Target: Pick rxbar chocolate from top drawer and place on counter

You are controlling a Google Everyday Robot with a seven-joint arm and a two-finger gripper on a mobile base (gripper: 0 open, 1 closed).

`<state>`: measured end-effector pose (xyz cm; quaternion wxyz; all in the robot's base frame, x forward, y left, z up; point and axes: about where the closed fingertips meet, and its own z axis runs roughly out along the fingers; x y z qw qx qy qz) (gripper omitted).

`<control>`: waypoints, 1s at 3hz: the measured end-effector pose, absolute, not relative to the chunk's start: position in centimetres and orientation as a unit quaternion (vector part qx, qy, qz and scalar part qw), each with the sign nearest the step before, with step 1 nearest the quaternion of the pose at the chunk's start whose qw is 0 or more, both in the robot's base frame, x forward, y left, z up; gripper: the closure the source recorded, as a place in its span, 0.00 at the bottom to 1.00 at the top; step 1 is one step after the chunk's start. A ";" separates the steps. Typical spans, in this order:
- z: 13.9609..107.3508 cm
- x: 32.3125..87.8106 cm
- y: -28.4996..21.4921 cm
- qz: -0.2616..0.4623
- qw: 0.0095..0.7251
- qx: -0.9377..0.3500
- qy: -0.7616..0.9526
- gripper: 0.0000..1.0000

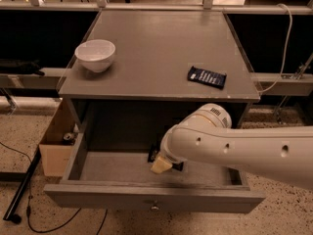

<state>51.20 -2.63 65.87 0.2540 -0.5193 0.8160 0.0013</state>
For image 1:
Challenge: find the brown rxbar chocolate wrapper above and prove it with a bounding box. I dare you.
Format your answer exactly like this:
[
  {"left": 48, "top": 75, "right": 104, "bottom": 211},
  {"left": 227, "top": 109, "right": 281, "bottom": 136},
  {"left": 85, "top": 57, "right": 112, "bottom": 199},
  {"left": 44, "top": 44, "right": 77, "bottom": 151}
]
[{"left": 148, "top": 144, "right": 184, "bottom": 171}]

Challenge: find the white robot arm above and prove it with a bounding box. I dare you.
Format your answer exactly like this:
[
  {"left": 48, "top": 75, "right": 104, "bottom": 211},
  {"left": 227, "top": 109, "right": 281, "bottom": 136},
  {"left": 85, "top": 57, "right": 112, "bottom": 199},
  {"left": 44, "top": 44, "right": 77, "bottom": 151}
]
[{"left": 152, "top": 104, "right": 313, "bottom": 190}]

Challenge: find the round metal drawer knob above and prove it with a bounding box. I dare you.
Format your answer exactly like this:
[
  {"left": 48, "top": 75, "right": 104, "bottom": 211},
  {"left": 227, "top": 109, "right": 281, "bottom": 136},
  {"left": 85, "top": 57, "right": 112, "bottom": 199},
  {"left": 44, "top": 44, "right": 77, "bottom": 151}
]
[{"left": 150, "top": 204, "right": 159, "bottom": 212}]

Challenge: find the open grey top drawer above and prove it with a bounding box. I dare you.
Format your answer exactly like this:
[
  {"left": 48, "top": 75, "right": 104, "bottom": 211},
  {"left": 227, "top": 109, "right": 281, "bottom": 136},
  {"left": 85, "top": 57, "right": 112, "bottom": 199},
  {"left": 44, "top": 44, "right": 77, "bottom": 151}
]
[{"left": 44, "top": 133, "right": 265, "bottom": 213}]

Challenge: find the grey wooden cabinet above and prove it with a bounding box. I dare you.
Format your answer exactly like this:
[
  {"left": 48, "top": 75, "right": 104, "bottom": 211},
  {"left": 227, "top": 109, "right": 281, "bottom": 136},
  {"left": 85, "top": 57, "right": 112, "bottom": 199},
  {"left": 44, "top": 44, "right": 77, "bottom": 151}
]
[{"left": 60, "top": 10, "right": 260, "bottom": 149}]

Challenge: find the metal can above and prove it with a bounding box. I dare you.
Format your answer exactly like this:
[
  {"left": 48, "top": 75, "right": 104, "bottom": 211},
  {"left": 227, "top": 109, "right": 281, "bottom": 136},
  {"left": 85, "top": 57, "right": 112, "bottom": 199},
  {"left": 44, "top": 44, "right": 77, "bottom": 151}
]
[{"left": 63, "top": 132, "right": 75, "bottom": 145}]

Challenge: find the dark blue snack bar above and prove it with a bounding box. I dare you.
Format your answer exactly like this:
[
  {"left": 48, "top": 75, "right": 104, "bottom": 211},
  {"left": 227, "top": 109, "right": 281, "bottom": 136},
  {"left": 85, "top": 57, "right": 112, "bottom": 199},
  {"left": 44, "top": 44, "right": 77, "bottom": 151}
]
[{"left": 187, "top": 67, "right": 227, "bottom": 89}]

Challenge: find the cardboard box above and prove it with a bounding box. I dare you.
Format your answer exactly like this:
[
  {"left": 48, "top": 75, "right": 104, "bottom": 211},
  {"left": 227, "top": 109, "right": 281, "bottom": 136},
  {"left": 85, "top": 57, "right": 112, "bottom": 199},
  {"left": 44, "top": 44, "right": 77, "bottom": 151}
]
[{"left": 39, "top": 100, "right": 75, "bottom": 177}]

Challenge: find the white ceramic bowl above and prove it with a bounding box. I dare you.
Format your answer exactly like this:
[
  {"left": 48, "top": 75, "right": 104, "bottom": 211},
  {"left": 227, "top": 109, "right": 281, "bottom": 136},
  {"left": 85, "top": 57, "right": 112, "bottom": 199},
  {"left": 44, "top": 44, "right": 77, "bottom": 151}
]
[{"left": 74, "top": 39, "right": 115, "bottom": 72}]

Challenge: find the black metal floor bar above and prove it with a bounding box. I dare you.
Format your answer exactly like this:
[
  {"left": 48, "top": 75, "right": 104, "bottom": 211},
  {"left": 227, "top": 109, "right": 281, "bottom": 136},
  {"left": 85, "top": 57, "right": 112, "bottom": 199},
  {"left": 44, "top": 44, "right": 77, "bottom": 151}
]
[{"left": 0, "top": 150, "right": 41, "bottom": 224}]

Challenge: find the black bag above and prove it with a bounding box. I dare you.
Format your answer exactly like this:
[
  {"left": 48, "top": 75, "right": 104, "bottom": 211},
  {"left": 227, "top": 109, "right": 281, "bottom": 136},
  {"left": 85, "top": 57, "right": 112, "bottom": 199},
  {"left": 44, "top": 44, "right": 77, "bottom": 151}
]
[{"left": 0, "top": 59, "right": 45, "bottom": 76}]

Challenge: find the black floor cable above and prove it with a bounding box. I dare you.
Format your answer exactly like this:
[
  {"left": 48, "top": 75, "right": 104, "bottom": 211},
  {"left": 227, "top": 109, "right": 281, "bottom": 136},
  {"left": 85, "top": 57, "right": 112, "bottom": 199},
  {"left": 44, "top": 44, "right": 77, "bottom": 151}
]
[{"left": 0, "top": 141, "right": 110, "bottom": 235}]

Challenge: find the white cable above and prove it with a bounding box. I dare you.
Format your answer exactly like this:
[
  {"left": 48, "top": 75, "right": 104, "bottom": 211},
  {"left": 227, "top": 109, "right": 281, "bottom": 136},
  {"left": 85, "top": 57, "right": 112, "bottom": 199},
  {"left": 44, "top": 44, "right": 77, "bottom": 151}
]
[{"left": 257, "top": 3, "right": 293, "bottom": 94}]

